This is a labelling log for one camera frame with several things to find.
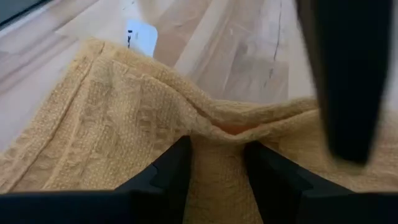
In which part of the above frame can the mustard yellow towel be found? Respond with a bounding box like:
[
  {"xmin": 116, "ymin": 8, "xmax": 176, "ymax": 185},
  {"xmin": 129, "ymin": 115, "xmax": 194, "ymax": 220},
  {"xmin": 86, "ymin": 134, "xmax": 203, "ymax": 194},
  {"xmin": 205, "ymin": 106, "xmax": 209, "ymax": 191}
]
[{"xmin": 0, "ymin": 37, "xmax": 398, "ymax": 224}]

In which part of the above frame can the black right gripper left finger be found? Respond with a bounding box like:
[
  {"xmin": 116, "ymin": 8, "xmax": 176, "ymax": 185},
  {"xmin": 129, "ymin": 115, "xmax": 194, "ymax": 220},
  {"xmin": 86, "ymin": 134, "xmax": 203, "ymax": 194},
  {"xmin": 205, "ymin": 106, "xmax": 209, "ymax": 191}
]
[{"xmin": 0, "ymin": 135, "xmax": 193, "ymax": 224}]

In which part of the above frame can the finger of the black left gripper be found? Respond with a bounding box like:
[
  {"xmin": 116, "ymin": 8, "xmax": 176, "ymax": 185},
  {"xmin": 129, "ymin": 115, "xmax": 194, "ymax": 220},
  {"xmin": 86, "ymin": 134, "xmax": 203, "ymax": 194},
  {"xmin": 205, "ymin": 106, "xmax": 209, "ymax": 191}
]
[{"xmin": 295, "ymin": 0, "xmax": 394, "ymax": 166}]

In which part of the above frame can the white handwritten label tag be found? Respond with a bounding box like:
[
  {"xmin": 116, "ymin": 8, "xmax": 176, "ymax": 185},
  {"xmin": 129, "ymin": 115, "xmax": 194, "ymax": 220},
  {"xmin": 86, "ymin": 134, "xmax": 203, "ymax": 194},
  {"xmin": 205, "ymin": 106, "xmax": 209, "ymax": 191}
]
[{"xmin": 126, "ymin": 19, "xmax": 159, "ymax": 58}]

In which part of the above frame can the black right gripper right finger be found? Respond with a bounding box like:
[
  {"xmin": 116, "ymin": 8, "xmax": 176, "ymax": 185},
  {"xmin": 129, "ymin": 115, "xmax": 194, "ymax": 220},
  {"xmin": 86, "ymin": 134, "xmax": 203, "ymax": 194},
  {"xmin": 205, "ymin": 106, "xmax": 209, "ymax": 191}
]
[{"xmin": 244, "ymin": 141, "xmax": 398, "ymax": 224}]

